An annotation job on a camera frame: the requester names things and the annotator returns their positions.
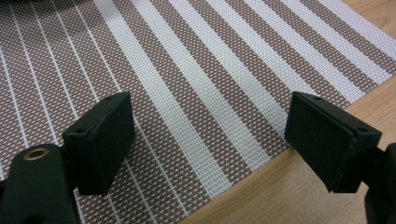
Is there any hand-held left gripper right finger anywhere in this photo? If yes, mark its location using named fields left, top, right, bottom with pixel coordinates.
left=283, top=91, right=383, bottom=194

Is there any brown white striped woven placemat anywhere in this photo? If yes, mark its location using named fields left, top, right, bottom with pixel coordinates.
left=0, top=0, right=396, bottom=224

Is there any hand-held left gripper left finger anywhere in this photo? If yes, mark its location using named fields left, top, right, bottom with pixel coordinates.
left=61, top=91, right=136, bottom=196

